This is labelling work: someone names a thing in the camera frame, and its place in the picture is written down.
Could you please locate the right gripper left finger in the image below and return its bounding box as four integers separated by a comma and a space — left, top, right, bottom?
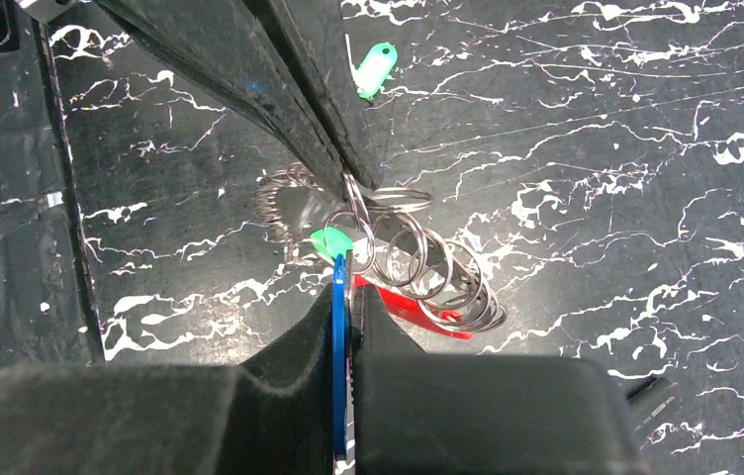
0, 290, 334, 474

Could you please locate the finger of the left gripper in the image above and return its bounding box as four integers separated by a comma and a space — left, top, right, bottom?
98, 0, 345, 197
260, 0, 383, 189

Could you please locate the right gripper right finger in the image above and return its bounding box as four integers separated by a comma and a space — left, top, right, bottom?
352, 286, 648, 474

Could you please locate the green key tag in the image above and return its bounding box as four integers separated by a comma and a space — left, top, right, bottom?
310, 227, 354, 264
345, 34, 399, 103

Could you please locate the blue key tag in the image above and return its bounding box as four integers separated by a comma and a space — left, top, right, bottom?
330, 253, 351, 460

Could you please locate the metal keyring red grip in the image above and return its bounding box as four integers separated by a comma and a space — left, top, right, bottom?
254, 163, 508, 339

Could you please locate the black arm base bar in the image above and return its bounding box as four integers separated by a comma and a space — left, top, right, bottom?
0, 1, 104, 370

